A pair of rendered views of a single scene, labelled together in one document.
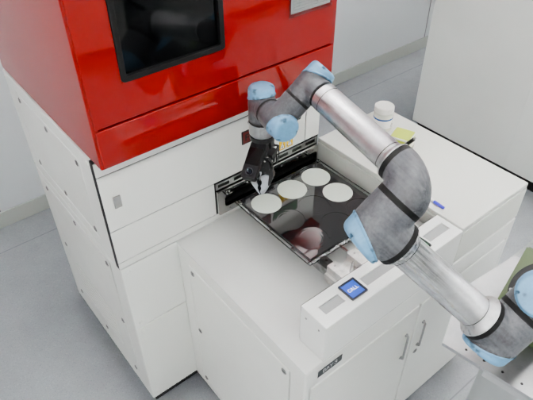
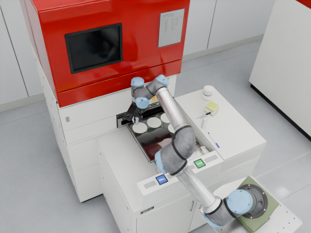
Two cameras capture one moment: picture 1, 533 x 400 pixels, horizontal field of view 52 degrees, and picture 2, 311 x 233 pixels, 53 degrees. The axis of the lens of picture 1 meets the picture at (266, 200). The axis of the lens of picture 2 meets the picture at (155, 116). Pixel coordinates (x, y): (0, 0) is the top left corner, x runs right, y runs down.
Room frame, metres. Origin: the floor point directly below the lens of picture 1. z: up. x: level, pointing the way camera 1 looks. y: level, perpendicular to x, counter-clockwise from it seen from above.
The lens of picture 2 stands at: (-0.06, -0.30, 2.49)
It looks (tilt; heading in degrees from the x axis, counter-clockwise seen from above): 45 degrees down; 8
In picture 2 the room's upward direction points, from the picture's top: 4 degrees clockwise
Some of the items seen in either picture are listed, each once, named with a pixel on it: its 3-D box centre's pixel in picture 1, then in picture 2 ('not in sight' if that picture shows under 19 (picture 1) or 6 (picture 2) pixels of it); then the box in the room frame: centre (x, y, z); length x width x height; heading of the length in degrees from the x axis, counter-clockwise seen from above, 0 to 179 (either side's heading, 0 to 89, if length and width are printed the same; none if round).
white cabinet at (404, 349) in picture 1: (341, 309); (172, 180); (1.32, -0.28, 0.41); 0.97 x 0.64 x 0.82; 129
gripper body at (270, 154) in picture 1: (262, 149); (138, 106); (1.33, 0.01, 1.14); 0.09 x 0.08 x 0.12; 157
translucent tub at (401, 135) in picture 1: (401, 141); (211, 108); (1.56, -0.47, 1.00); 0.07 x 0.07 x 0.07; 58
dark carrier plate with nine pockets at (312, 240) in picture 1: (313, 205); (161, 132); (1.35, -0.15, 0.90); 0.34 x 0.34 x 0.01; 39
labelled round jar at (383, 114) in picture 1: (383, 117); (207, 93); (1.71, -0.42, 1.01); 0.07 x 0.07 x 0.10
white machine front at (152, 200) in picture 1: (223, 166); (121, 107); (1.40, 0.14, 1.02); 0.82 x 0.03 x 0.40; 129
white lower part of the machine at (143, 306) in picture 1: (185, 244); (108, 133); (1.67, 0.35, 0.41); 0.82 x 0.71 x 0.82; 129
